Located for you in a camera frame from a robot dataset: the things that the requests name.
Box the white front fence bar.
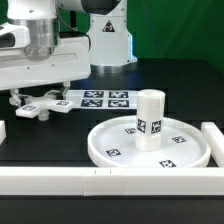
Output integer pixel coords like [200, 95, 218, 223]
[0, 167, 224, 196]

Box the white round table top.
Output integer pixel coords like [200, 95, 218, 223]
[87, 115, 211, 168]

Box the white right fence block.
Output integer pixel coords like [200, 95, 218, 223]
[201, 122, 224, 168]

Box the white cross-shaped table base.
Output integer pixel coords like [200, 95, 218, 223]
[16, 90, 75, 121]

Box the white marker sheet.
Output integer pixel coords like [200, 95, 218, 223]
[66, 90, 138, 110]

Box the white fence block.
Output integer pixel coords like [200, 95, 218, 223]
[201, 122, 224, 168]
[0, 121, 6, 145]

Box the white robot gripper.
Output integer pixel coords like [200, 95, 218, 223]
[0, 37, 91, 106]

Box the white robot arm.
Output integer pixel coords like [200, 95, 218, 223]
[0, 0, 137, 106]

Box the white left fence block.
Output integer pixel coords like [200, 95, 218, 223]
[0, 121, 6, 145]

